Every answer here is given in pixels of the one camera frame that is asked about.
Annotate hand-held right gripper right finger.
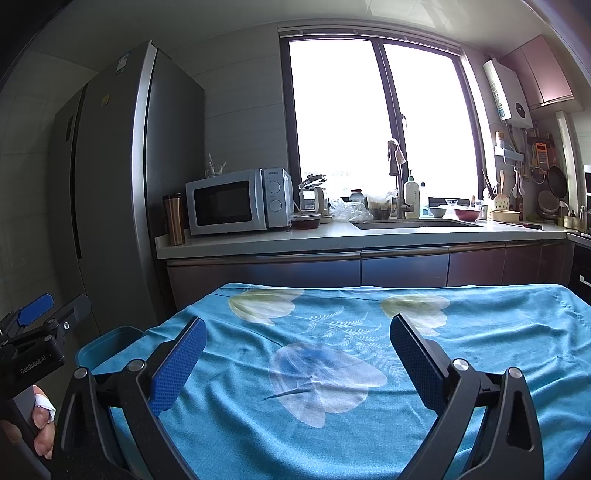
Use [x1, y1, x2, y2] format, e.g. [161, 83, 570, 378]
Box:
[389, 314, 546, 480]

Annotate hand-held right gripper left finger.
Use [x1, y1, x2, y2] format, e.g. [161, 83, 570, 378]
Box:
[51, 316, 208, 480]

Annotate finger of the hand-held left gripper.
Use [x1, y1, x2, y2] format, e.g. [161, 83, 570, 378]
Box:
[0, 292, 56, 340]
[46, 294, 93, 337]

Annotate blue plastic bin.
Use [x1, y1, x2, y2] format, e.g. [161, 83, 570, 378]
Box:
[75, 325, 144, 374]

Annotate person's left hand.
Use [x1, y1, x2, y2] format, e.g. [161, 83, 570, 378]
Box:
[0, 385, 57, 461]

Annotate dark base cabinets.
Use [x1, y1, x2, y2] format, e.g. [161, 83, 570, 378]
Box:
[166, 240, 575, 315]

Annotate blue floral tablecloth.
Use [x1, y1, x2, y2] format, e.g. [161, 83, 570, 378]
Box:
[90, 282, 591, 480]

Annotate grey refrigerator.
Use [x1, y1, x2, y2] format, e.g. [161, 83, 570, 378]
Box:
[46, 39, 206, 333]

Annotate brown thermos mug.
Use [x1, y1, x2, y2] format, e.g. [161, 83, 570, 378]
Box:
[161, 193, 187, 247]

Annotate kitchen sink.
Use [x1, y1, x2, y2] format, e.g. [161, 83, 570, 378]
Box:
[349, 219, 484, 232]

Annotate white kitchen countertop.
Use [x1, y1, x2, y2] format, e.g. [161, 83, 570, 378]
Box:
[154, 217, 591, 260]

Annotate white soap bottle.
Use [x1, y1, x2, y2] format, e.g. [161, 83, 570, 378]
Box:
[404, 170, 422, 219]

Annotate clear plastic bag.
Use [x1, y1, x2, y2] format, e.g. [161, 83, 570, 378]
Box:
[330, 199, 374, 222]

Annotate white microwave oven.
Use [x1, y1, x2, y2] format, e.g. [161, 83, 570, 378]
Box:
[185, 168, 294, 237]

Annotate black built-in oven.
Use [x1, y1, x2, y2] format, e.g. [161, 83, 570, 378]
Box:
[569, 233, 591, 301]

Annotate steel kitchen faucet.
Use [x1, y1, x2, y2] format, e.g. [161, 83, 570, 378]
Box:
[387, 138, 416, 220]

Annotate small kitchen appliance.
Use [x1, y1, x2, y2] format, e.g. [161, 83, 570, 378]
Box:
[298, 174, 329, 219]

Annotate grey plate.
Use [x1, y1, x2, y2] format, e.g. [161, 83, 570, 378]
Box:
[537, 189, 562, 218]

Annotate black frying pan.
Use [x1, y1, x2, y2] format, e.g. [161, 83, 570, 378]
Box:
[547, 165, 569, 197]

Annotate kitchen window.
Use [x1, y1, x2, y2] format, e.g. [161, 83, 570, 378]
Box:
[278, 27, 492, 206]

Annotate white water heater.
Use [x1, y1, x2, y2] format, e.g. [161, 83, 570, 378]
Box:
[482, 57, 532, 123]

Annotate blue wall rack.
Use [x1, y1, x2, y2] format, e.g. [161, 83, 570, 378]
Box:
[493, 145, 525, 165]

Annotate pink wall cabinet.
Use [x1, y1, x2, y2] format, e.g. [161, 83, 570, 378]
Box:
[499, 34, 576, 112]

